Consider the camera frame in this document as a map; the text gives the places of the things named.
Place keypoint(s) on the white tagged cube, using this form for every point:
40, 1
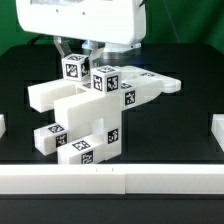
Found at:
75, 66

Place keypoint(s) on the white part right edge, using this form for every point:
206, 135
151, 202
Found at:
218, 129

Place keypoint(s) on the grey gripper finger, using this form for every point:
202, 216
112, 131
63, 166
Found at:
62, 45
96, 51

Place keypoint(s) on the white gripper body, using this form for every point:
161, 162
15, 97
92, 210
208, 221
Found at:
107, 21

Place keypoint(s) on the white front rail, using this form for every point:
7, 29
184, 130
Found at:
112, 179

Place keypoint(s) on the white tagged block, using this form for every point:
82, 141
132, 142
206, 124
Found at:
106, 79

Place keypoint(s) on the white part edge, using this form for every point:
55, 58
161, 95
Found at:
2, 125
218, 129

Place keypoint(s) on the white chair seat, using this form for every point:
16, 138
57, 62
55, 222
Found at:
110, 129

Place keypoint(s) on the white chair back frame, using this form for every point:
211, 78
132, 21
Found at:
75, 103

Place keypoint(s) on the white part left edge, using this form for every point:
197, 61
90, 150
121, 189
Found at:
2, 125

